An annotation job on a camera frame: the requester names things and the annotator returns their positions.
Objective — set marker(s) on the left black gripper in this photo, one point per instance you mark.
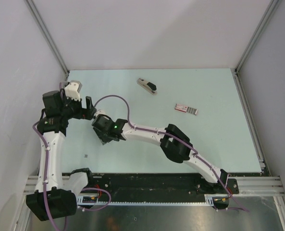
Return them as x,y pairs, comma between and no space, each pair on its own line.
84,113

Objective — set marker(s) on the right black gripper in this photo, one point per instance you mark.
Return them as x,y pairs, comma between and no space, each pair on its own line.
104,139

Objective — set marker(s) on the beige black stapler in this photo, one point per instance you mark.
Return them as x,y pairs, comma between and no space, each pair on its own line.
148,86

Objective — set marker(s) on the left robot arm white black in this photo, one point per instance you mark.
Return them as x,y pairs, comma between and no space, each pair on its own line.
52,197

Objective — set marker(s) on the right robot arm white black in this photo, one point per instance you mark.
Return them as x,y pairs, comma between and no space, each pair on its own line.
174,143

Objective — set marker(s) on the staple box with staples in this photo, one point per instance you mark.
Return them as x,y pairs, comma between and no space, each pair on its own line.
186,109

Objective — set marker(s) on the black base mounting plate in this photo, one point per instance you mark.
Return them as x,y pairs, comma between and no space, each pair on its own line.
162,187

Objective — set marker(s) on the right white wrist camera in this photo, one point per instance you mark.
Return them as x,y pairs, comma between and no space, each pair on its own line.
99,112

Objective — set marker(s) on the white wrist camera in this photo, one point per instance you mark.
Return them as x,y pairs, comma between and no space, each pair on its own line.
99,112
71,89

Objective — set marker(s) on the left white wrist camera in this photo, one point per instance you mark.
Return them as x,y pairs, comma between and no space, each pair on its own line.
71,89

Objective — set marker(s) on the white slotted cable duct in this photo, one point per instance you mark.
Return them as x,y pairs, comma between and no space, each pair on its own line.
88,200

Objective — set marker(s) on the aluminium frame rail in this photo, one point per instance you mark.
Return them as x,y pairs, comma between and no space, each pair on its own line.
260,186

